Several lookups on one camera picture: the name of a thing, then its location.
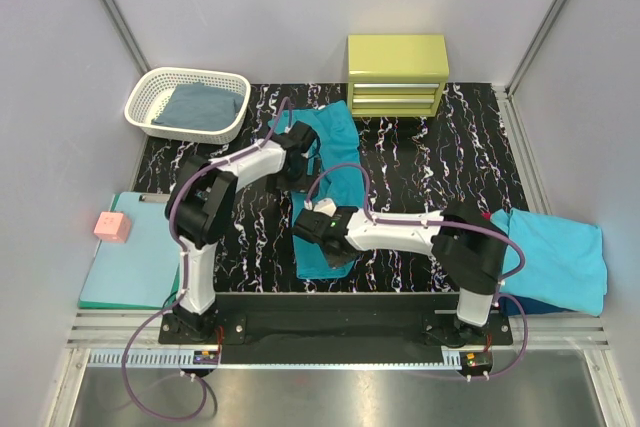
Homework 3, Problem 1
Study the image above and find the yellow-green drawer cabinet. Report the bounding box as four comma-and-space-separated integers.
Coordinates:
347, 34, 450, 118

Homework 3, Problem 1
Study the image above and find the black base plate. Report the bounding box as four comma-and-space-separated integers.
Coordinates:
159, 293, 513, 368

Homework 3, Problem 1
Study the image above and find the teal t shirt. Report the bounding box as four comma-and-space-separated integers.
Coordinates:
275, 101, 365, 280

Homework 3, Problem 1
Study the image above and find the light blue clipboard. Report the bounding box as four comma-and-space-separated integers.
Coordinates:
78, 192, 180, 305

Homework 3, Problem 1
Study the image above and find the pink cube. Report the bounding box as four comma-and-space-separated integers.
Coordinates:
94, 211, 132, 243

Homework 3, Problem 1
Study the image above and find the folded grey-blue t shirt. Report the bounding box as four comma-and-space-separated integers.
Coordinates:
152, 82, 244, 131

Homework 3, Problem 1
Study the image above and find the light blue t shirt pile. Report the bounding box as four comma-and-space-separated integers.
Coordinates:
491, 209, 607, 316

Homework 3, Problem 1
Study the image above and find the white plastic laundry basket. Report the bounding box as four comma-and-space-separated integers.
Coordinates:
124, 67, 251, 145

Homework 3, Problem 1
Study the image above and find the dark blue t shirt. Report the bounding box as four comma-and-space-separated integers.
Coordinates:
499, 296, 566, 316

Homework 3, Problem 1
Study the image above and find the green cutting mat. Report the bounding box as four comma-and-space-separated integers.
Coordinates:
77, 300, 174, 310

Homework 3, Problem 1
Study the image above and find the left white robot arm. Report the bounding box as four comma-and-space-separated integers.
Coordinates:
165, 121, 321, 343

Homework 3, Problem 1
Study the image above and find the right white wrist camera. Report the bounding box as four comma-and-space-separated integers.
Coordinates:
304, 198, 337, 217

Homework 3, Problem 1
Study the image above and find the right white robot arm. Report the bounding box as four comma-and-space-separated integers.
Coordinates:
293, 199, 507, 347

